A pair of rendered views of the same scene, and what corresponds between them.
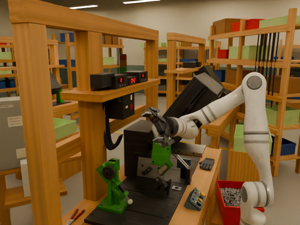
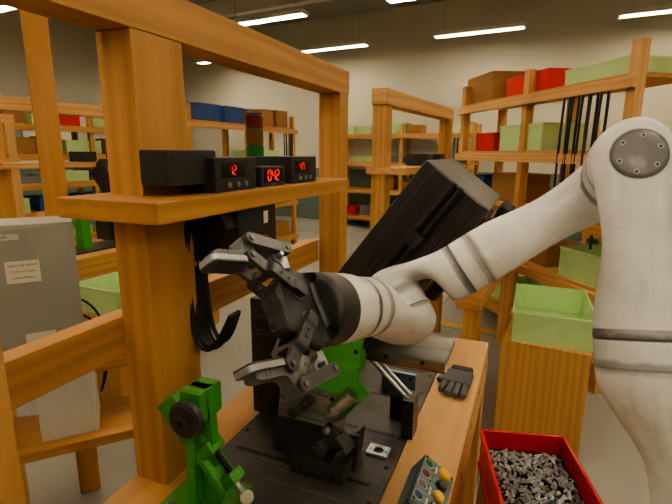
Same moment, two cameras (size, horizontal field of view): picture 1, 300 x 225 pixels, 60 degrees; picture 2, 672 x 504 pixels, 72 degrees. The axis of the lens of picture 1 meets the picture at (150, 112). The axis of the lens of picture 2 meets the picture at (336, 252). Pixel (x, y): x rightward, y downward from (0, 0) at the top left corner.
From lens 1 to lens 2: 0.50 m
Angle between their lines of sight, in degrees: 2
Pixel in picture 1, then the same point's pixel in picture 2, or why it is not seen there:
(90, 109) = (143, 244)
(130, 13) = not seen: hidden behind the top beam
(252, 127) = (633, 313)
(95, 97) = (142, 211)
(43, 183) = not seen: outside the picture
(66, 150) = (74, 356)
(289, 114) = not seen: hidden behind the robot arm
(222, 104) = (516, 232)
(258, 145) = (658, 383)
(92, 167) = (153, 397)
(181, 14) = (407, 74)
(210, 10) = (462, 64)
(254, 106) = (640, 238)
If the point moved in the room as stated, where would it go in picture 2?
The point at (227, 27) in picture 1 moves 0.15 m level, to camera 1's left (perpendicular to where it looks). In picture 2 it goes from (496, 88) to (480, 88)
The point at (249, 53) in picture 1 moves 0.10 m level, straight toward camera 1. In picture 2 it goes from (543, 138) to (544, 137)
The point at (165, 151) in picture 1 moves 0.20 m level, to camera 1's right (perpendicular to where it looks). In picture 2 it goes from (350, 357) to (436, 359)
